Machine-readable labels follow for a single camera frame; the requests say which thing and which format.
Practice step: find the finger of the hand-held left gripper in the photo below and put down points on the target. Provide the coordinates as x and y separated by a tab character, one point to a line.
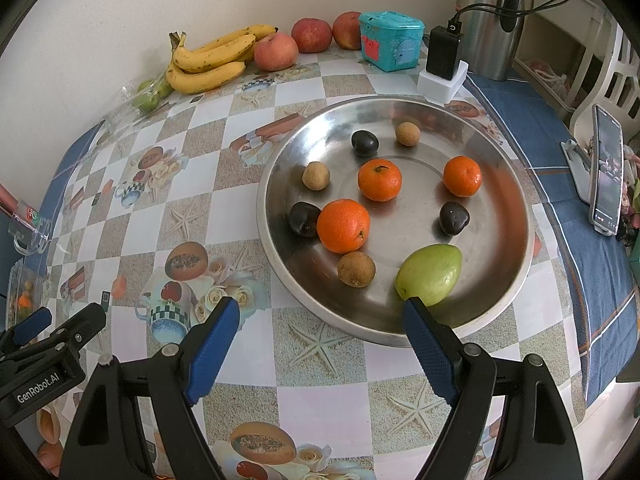
80	322
32	322

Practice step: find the red stick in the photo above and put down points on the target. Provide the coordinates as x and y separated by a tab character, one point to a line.
10	197

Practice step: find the stainless steel thermos jug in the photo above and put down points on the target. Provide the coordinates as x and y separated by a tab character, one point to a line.
482	20

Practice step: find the white shelf unit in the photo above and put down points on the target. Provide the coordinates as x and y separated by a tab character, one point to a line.
590	10

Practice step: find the checkered tablecloth with blue border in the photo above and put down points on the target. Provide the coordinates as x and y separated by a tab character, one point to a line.
320	410

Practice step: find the smartphone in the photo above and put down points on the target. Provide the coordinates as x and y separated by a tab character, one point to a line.
607	175

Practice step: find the stainless steel basin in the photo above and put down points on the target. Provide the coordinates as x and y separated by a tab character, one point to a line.
410	220

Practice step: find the white plastic chair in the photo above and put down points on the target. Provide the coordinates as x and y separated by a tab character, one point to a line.
612	80

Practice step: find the yellow banana bunch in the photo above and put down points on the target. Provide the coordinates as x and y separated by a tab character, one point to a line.
210	77

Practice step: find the clear plastic fruit box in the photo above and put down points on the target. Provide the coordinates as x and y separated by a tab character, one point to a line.
22	295

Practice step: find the clear bag of green fruits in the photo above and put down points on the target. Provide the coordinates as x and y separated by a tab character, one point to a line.
147	97

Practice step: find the dark purple plum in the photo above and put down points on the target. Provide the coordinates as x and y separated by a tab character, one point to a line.
305	218
454	217
364	142

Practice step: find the green mango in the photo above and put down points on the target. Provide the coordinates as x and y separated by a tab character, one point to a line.
430	272

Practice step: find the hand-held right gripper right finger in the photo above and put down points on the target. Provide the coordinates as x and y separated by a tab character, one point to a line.
430	350

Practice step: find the teal plastic lidded box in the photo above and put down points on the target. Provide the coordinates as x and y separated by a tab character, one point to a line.
392	45

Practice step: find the grey phone stand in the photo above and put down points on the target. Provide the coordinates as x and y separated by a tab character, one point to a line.
577	170

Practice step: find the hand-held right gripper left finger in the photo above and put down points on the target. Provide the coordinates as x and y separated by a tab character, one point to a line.
215	350

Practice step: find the pale pink apple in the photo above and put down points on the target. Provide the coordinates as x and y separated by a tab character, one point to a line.
275	52

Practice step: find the small brown round fruit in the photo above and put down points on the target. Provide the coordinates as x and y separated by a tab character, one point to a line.
356	268
316	176
407	133

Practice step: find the black power adapter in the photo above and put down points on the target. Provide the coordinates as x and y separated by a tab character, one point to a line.
442	55

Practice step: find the clear plastic holder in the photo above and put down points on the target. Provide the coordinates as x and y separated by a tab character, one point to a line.
30	230

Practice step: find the dark red apple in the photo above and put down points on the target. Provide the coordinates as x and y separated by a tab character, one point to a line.
311	35

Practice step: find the large orange tangerine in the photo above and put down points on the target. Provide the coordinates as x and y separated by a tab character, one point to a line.
343	225

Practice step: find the pink flower plant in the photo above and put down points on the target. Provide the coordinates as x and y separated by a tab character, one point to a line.
631	195

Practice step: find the white plastic bag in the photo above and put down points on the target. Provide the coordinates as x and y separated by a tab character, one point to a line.
547	77

